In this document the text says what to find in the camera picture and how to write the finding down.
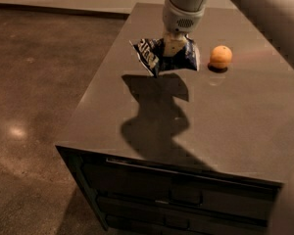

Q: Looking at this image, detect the orange fruit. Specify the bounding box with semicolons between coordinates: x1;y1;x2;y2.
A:
209;45;232;69

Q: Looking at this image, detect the blue Kettle chip bag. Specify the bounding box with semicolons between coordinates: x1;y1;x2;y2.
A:
131;38;200;77

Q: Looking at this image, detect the dark cabinet with drawers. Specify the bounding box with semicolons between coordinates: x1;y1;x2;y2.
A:
56;144;281;235

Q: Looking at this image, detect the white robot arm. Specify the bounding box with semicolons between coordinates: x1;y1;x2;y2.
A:
163;0;294;235

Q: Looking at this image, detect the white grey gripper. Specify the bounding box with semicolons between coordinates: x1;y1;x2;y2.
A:
163;0;206;57

